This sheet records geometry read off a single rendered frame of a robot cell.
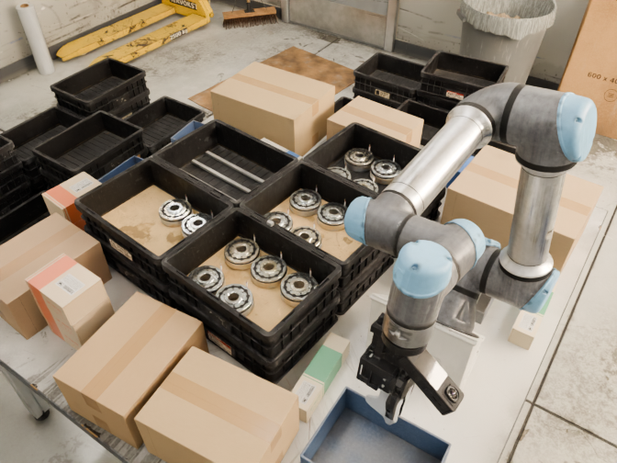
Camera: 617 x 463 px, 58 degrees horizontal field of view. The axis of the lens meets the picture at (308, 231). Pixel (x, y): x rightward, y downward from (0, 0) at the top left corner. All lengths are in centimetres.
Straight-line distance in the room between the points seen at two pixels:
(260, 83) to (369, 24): 249
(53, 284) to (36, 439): 100
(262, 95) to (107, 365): 124
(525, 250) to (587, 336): 152
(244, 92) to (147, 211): 69
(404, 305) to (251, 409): 63
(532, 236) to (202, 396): 81
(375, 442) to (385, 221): 40
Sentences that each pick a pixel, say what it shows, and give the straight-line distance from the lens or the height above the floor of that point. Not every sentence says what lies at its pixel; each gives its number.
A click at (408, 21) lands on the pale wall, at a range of 462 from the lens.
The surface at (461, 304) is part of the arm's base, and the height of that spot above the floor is 98.
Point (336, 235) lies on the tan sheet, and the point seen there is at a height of 83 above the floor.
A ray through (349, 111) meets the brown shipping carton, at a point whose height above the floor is 86.
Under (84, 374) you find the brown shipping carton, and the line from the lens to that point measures 148.
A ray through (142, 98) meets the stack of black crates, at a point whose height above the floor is 45.
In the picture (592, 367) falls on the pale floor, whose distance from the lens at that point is 269.
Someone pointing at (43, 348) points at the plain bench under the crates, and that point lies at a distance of 178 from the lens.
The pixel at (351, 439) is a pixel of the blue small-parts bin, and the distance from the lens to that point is 106.
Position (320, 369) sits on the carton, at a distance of 150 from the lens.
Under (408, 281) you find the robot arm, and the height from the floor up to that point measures 145.
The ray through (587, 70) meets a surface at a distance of 405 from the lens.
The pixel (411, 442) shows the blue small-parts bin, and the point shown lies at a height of 108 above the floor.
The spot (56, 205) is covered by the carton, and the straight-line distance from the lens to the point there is 197.
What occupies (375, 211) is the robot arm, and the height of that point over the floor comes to 143.
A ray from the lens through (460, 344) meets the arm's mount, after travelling 139.
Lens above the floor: 202
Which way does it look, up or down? 43 degrees down
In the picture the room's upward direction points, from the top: straight up
